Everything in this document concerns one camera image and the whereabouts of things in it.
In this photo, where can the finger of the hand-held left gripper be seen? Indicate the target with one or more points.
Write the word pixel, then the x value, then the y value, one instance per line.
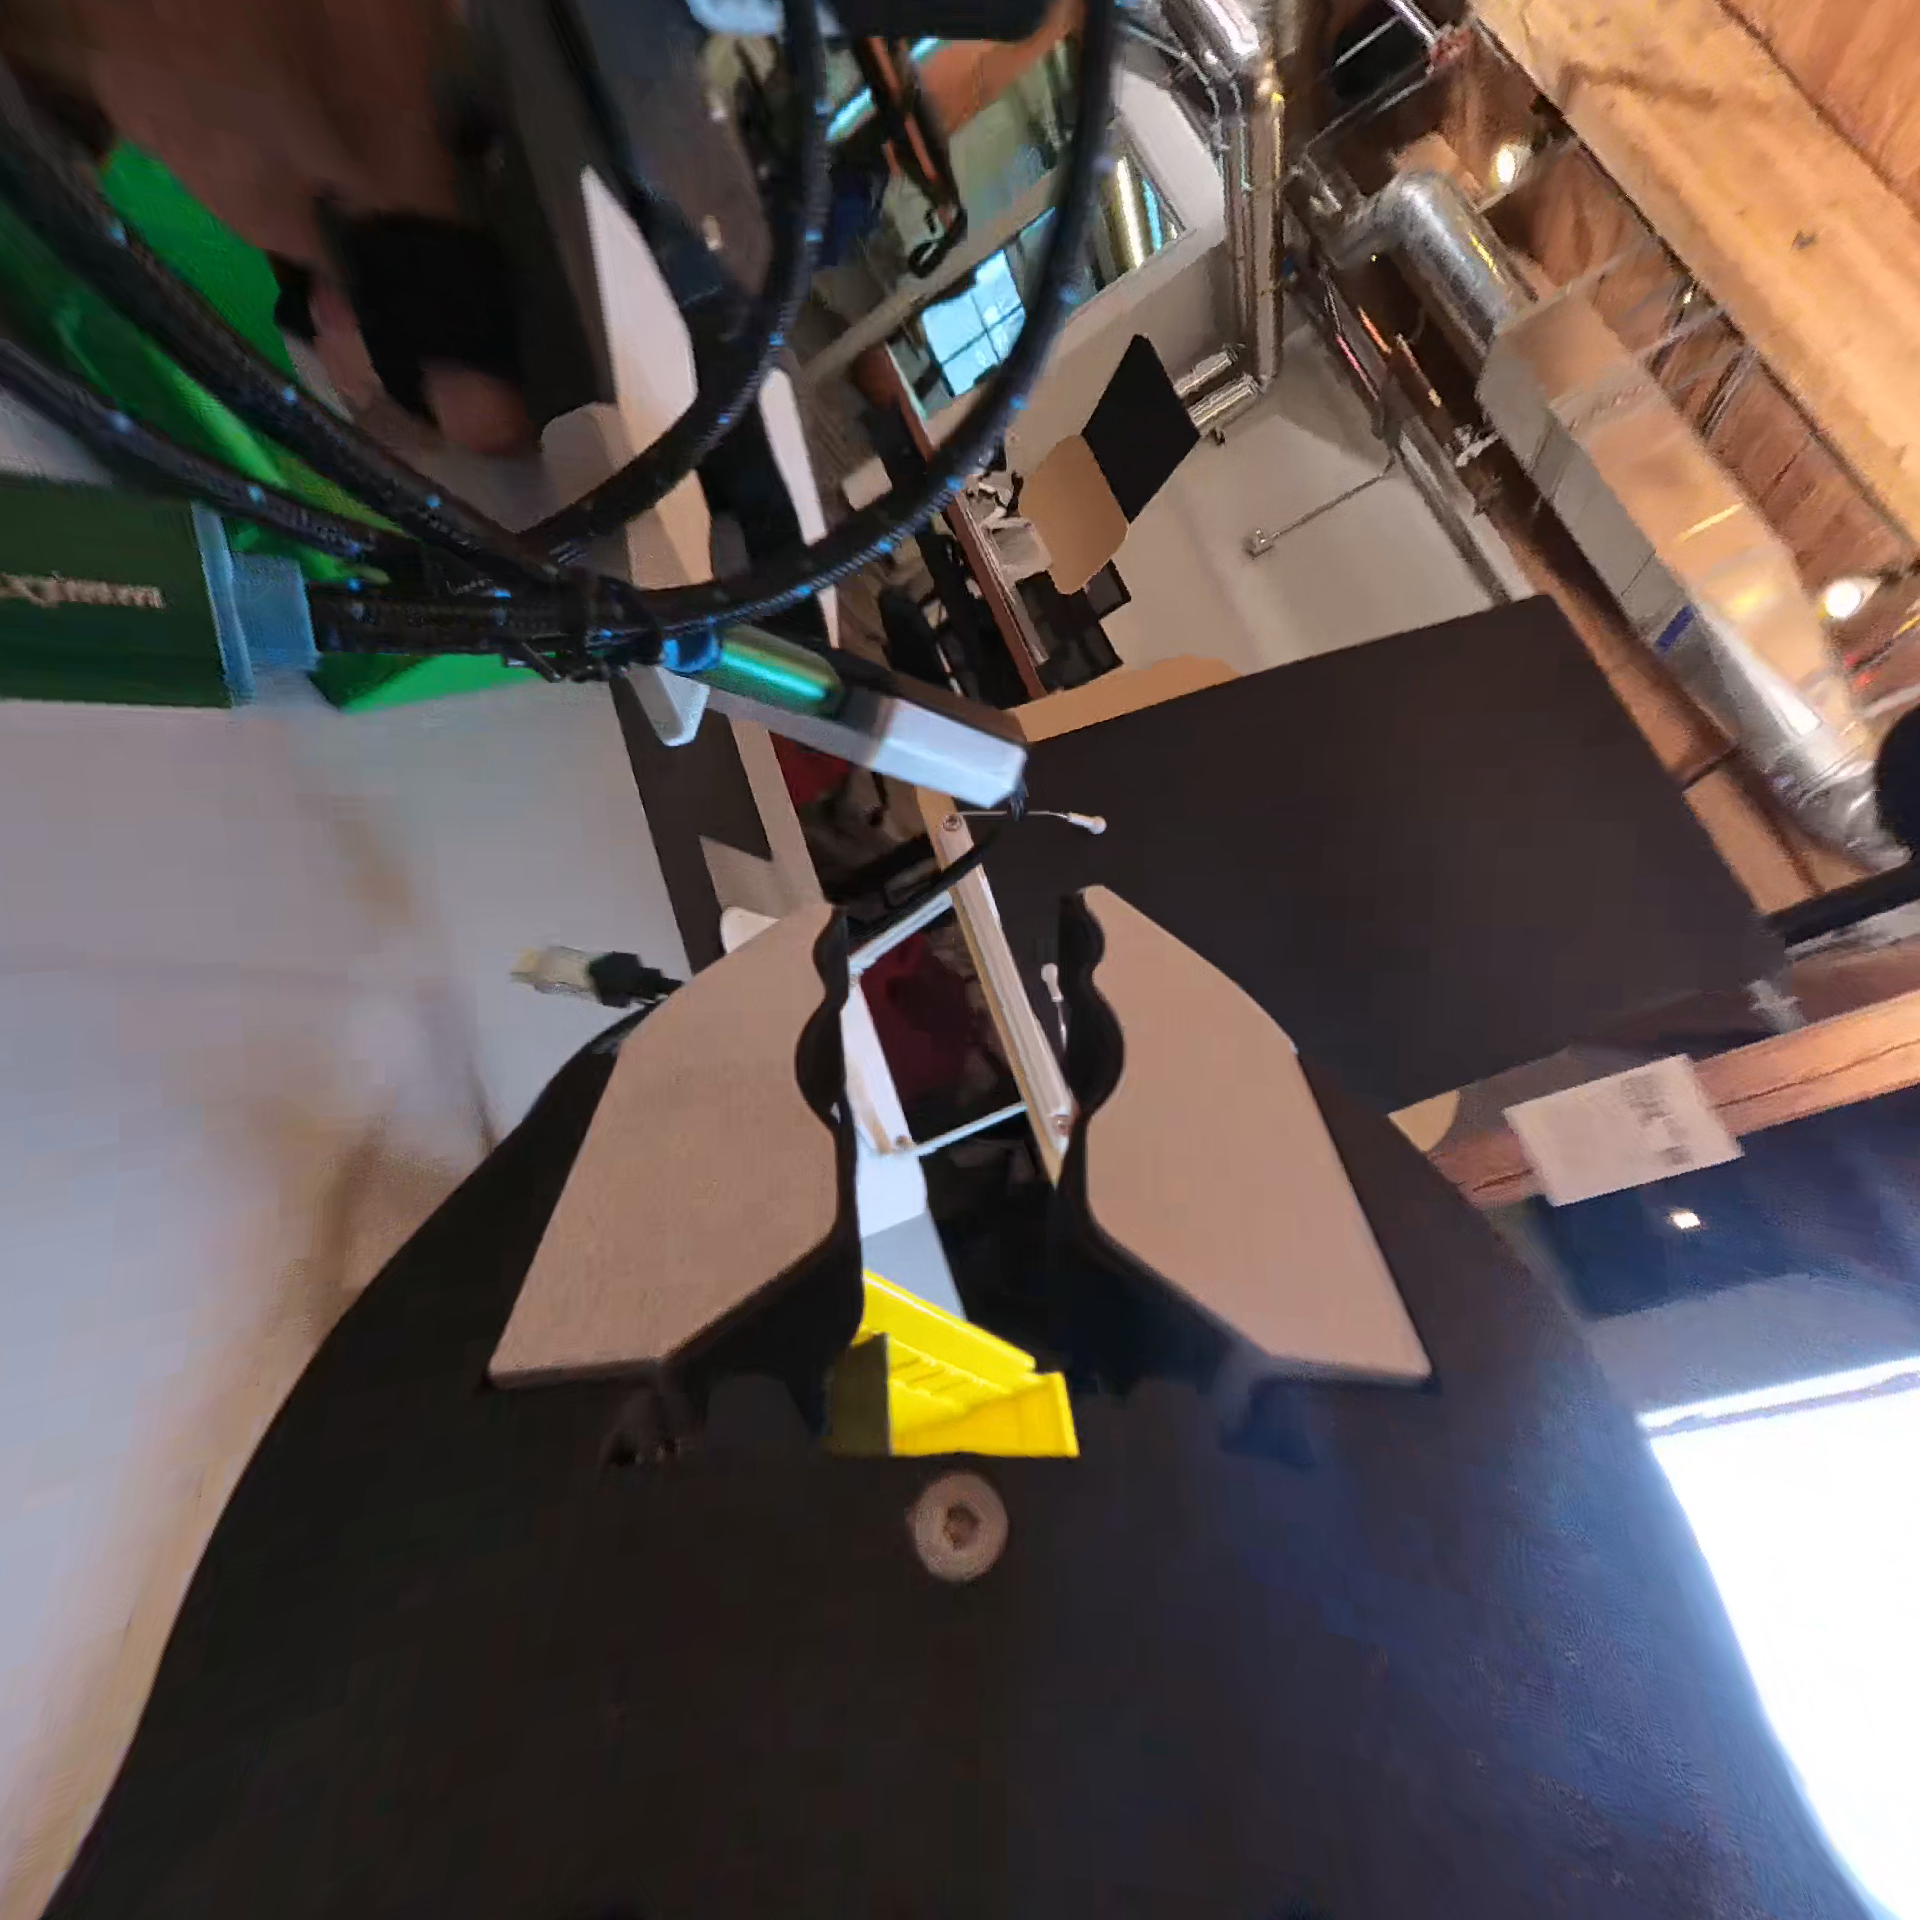
pixel 644 391
pixel 787 481

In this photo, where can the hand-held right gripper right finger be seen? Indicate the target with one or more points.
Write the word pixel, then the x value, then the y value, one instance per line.
pixel 1245 1201

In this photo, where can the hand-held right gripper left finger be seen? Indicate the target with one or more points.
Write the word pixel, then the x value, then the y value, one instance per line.
pixel 674 1201

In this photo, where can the grey hdmi hub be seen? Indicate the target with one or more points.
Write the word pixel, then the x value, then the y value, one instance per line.
pixel 947 746

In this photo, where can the yellow plastic bin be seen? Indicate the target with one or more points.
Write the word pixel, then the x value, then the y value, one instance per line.
pixel 947 1382

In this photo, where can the tan cardboard sheet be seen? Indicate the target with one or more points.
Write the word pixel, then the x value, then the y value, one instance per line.
pixel 1066 497

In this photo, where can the black panel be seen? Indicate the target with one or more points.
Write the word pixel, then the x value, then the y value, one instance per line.
pixel 1140 422

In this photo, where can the white paper sign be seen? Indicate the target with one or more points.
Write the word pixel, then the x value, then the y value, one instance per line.
pixel 1620 1132

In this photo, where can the green plastic bin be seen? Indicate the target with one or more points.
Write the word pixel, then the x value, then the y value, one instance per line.
pixel 150 227

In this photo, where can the wooden beam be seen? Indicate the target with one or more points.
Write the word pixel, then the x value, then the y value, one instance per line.
pixel 1801 1065

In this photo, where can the bright white panel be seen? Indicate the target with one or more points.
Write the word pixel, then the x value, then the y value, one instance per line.
pixel 1801 1591

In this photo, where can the silver air duct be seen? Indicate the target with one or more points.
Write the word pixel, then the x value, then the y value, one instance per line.
pixel 1620 391

